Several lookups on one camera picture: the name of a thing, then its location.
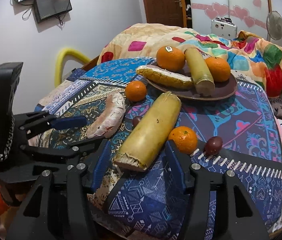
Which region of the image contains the yellow sugarcane piece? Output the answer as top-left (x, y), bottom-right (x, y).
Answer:
top-left (113, 92), bottom-right (181, 172)
top-left (185, 48), bottom-right (215, 96)

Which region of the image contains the small tangerine front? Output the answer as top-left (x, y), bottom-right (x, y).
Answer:
top-left (167, 126), bottom-right (198, 155)

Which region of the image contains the blue patterned patchwork cloth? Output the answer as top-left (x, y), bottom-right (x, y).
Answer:
top-left (30, 56), bottom-right (282, 240)

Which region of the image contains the dark purple passion fruit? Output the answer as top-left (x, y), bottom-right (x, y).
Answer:
top-left (204, 136), bottom-right (223, 155)

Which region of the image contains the small tangerine near plate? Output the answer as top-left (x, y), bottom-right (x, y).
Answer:
top-left (125, 81), bottom-right (147, 102)

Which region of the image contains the large orange on plate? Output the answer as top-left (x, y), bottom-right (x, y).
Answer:
top-left (205, 57), bottom-right (231, 82)

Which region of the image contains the large orange with sticker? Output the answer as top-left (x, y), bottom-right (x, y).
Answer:
top-left (156, 46), bottom-right (185, 72)

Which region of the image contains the colourful patchwork blanket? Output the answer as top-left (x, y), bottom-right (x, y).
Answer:
top-left (98, 23), bottom-right (282, 98)

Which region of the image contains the white grey box device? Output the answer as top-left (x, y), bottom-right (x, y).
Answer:
top-left (211, 17), bottom-right (237, 40)

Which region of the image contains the brown wooden door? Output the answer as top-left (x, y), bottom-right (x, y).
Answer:
top-left (143, 0), bottom-right (186, 27)

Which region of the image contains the standing electric fan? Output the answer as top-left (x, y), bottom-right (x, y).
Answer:
top-left (266, 11), bottom-right (282, 40)

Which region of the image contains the white wardrobe with hearts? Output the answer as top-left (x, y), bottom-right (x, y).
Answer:
top-left (190, 0), bottom-right (269, 38)

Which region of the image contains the yellow curved chair frame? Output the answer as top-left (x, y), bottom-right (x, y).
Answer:
top-left (54, 47), bottom-right (91, 88)

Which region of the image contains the wall mounted black monitor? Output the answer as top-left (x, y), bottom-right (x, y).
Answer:
top-left (33, 0), bottom-right (72, 23)

